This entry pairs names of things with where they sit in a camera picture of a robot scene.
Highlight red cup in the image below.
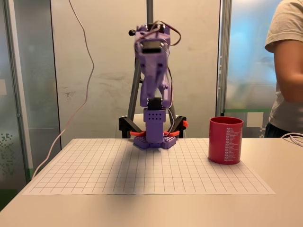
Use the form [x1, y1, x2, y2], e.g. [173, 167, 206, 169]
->
[208, 116, 244, 165]

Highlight black orange table clamp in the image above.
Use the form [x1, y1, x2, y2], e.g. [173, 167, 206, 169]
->
[118, 115, 146, 139]
[165, 115, 190, 139]

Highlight white grid paper sheet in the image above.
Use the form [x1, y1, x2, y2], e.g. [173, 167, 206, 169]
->
[22, 138, 276, 196]

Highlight dark trousers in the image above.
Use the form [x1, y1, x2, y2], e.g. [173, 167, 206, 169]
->
[264, 122, 293, 139]

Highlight person torso beige T-shirt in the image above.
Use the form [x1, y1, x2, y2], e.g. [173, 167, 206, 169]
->
[264, 0, 303, 133]

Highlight red black servo wire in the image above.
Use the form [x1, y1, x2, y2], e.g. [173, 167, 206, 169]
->
[152, 20, 182, 47]

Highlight grey camera tripod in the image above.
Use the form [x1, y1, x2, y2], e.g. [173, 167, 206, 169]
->
[126, 0, 178, 121]

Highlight grey metal frame post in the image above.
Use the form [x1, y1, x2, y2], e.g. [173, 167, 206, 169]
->
[216, 0, 234, 117]
[2, 0, 34, 183]

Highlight white cable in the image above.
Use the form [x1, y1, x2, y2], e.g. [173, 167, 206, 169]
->
[280, 132, 303, 145]

